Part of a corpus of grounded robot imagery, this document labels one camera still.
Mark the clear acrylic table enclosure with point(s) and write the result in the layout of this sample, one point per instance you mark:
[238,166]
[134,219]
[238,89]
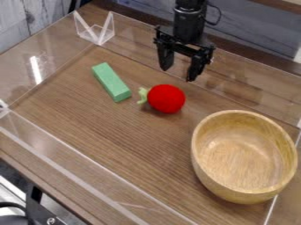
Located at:
[112,159]

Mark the wooden bowl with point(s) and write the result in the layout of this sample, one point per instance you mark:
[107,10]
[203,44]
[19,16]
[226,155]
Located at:
[243,156]

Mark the green rectangular block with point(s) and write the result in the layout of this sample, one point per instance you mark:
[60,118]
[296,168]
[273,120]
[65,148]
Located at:
[111,82]

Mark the red plush strawberry toy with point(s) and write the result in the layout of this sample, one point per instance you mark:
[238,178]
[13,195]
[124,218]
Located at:
[164,98]

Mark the clear acrylic corner bracket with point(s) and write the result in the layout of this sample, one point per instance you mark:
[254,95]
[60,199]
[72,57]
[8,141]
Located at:
[96,34]

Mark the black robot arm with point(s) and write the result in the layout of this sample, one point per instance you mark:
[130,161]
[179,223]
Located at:
[183,37]

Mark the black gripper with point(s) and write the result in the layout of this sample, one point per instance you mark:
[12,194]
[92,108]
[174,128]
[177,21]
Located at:
[168,45]

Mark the black table clamp bracket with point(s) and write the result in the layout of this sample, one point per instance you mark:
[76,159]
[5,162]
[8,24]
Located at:
[36,213]

